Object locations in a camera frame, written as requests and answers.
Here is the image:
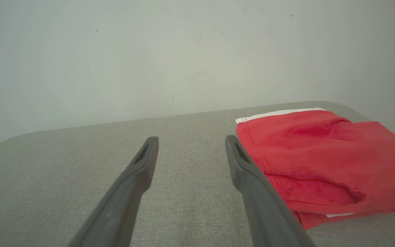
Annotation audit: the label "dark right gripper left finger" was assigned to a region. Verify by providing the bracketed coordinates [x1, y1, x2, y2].
[67, 136, 159, 247]

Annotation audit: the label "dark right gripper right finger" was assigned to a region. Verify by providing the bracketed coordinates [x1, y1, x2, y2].
[225, 134, 316, 247]

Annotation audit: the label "red basketball jersey white sleeves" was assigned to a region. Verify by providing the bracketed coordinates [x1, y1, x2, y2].
[294, 178, 395, 230]

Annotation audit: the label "red shorts white band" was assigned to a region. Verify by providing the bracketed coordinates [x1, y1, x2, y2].
[235, 107, 395, 216]

